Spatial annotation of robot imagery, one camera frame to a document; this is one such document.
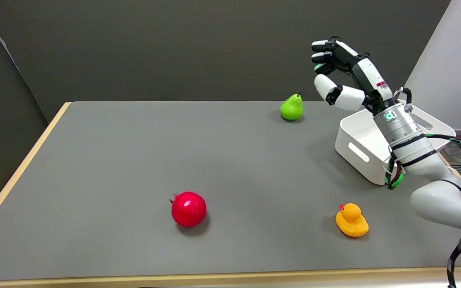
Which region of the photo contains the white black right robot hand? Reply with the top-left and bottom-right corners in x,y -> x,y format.
311,36 -> 401,116

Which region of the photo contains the yellow rubber duck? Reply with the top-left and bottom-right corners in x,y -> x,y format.
335,203 -> 369,238

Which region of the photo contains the white plastic bin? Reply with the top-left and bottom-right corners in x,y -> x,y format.
335,99 -> 456,186

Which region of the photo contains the green pear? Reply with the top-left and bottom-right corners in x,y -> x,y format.
280,92 -> 304,121

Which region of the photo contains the red pomegranate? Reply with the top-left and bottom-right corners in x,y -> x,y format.
169,192 -> 207,228

